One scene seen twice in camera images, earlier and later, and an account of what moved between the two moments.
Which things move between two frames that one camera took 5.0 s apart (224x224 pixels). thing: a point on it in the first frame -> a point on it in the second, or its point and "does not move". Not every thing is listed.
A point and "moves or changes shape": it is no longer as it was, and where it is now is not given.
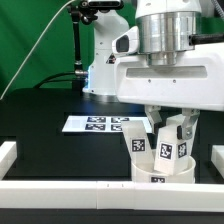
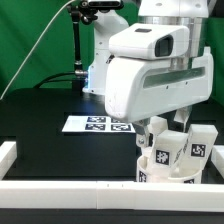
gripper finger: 153,113 -> 141,129
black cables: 59,80 does not move
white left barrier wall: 8,155 does not move
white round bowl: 143,174 moves or changes shape
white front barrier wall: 111,195 does not move
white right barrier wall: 217,158 does not move
